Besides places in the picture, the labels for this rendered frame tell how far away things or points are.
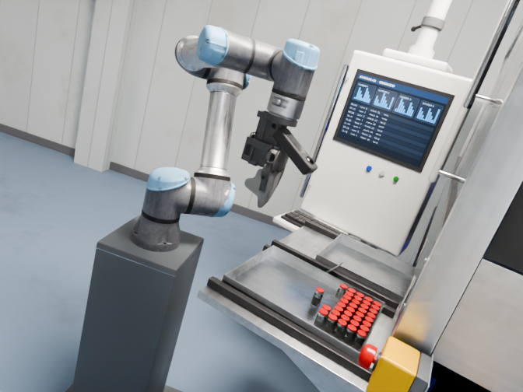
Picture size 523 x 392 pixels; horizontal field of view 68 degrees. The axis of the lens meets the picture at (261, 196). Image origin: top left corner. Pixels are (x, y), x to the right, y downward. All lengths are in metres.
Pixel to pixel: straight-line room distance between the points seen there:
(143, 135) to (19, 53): 1.44
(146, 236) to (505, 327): 0.90
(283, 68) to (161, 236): 0.63
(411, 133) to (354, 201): 0.37
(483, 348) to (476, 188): 0.25
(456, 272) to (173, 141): 3.36
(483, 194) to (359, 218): 1.13
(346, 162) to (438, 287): 1.12
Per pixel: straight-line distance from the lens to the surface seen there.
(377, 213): 1.73
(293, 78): 0.81
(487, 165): 0.66
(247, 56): 0.88
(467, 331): 0.73
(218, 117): 1.22
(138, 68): 3.92
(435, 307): 0.72
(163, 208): 1.16
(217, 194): 1.19
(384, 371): 0.68
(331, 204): 1.79
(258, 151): 0.85
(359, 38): 3.52
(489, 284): 0.70
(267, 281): 1.02
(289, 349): 0.85
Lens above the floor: 1.39
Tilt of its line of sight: 18 degrees down
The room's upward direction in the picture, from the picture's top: 17 degrees clockwise
